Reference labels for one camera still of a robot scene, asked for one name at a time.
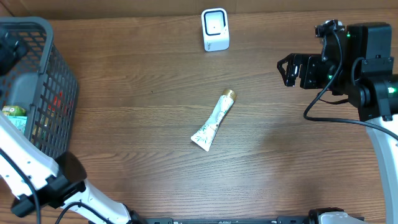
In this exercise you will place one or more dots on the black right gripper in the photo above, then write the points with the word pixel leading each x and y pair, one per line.
pixel 306 64

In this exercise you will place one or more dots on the white tube with gold cap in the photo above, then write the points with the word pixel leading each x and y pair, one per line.
pixel 204 137

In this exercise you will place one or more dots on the teal snack packet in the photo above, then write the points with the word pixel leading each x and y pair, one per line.
pixel 19 122

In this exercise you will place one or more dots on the green juice carton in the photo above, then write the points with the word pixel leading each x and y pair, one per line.
pixel 13 111

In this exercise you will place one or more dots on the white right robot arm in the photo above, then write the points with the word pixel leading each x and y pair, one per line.
pixel 356 62

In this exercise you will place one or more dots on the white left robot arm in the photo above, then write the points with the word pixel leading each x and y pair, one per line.
pixel 37 180

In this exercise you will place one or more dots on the white barcode scanner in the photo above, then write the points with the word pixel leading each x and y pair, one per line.
pixel 215 29

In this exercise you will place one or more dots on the grey plastic shopping basket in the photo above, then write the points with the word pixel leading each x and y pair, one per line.
pixel 42 83

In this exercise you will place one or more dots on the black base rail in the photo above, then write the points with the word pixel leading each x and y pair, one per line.
pixel 278 220

